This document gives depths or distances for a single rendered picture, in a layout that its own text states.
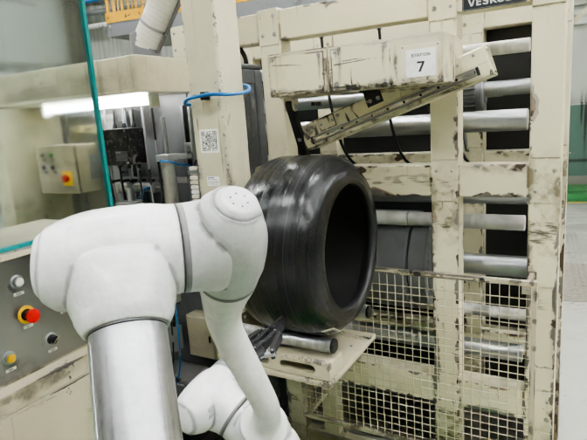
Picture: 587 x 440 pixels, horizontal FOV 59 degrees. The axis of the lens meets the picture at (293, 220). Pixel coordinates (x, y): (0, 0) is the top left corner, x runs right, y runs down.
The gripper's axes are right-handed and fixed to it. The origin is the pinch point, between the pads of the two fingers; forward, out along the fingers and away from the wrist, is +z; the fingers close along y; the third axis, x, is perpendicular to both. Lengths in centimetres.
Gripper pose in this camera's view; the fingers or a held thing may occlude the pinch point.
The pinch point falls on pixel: (278, 326)
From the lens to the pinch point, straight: 148.4
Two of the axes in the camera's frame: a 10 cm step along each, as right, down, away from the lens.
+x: 1.4, 9.4, 3.0
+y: -8.7, -0.3, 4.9
